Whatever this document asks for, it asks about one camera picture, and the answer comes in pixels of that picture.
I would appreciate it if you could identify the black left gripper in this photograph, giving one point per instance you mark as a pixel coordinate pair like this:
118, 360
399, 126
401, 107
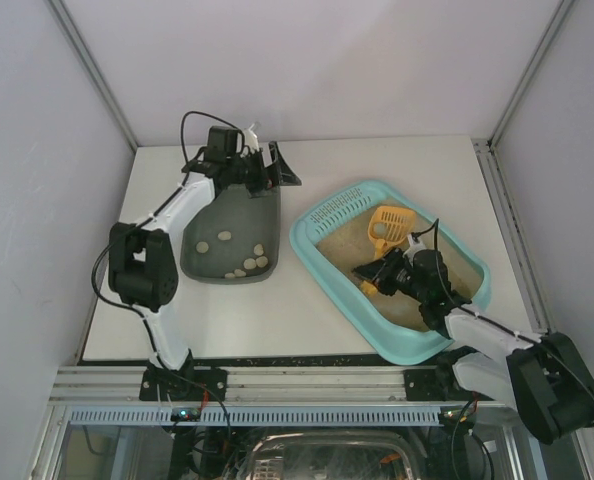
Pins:
265, 170

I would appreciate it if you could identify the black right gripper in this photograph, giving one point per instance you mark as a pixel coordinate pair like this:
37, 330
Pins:
386, 275

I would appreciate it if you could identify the yellow litter scoop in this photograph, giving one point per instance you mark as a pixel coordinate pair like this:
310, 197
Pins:
399, 222

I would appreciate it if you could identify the grey plastic waste tray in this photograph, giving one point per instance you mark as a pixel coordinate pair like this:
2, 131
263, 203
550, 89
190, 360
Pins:
250, 221

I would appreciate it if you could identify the teal cat litter box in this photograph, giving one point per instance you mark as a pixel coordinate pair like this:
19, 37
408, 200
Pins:
395, 344

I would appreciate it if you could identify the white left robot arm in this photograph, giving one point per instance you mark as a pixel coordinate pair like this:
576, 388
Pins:
144, 257

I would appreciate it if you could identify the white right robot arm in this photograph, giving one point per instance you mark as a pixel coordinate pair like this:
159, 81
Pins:
541, 377

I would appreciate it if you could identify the beige cat litter pellets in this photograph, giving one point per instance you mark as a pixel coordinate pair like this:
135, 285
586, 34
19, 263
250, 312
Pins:
349, 246

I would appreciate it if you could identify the grey-green litter clump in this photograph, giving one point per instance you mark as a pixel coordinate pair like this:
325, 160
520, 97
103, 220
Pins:
202, 247
379, 229

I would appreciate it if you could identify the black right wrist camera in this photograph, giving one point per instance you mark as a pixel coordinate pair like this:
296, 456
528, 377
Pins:
429, 270

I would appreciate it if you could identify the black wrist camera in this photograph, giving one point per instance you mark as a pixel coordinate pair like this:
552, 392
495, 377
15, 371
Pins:
429, 270
222, 144

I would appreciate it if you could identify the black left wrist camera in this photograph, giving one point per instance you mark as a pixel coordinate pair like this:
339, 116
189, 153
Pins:
222, 144

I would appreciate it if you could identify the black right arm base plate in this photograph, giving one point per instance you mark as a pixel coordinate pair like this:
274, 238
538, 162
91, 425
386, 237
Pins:
437, 381

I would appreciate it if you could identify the aluminium mounting rail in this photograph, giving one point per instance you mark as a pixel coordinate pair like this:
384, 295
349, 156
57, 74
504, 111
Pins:
262, 386

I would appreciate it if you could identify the right side aluminium rail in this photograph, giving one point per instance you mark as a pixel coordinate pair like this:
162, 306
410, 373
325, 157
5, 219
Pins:
511, 231

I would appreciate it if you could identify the steel wire basket below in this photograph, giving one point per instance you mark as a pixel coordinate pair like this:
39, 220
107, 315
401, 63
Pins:
332, 454

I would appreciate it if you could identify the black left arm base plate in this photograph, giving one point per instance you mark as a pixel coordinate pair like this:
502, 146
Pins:
190, 383

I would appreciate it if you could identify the left aluminium frame post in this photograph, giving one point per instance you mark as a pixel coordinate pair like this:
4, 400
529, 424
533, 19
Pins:
86, 59

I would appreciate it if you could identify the aluminium frame post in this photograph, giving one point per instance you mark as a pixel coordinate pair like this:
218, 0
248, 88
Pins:
86, 59
553, 29

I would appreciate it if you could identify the light blue slotted cable duct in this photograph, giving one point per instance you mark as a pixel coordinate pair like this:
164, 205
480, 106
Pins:
251, 416

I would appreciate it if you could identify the right aluminium frame post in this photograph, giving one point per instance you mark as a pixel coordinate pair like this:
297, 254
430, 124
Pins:
553, 29

